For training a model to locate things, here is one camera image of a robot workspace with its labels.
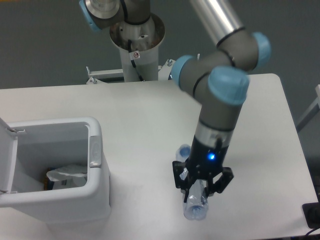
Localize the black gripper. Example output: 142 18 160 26
172 137 234 203

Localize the clear plastic water bottle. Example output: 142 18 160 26
175 144 209 221

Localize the white plastic wrapper bag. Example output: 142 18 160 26
46 164 88 182

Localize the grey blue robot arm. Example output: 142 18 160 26
79 0 271 197

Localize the white plastic trash can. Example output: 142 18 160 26
0 117 111 224

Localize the black device at edge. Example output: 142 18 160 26
302 202 320 229

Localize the white packet in bin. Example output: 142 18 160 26
52 177 87 190

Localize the blue orange snack packet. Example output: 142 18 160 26
43 175 55 191

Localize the white metal frame right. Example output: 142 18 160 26
295 84 320 133

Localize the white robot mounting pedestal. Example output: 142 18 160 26
86 13 175 84

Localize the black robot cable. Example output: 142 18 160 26
127 38 145 83

